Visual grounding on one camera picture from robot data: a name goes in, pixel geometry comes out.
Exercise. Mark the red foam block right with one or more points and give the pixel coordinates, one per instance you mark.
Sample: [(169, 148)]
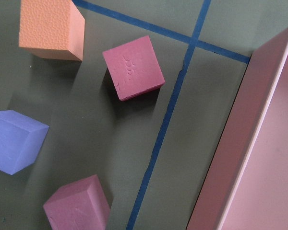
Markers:
[(134, 68)]

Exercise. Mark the red foam block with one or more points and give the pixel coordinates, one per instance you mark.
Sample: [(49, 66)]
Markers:
[(80, 205), (134, 68)]

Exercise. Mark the red foam block left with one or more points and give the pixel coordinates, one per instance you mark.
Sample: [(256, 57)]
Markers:
[(80, 205)]

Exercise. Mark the orange foam block far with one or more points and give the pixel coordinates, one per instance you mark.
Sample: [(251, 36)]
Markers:
[(52, 29)]

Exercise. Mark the purple foam block far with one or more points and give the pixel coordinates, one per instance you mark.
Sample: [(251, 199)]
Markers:
[(21, 138)]

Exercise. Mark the salmon pink plastic bin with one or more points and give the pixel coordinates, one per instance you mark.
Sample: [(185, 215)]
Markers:
[(246, 186)]

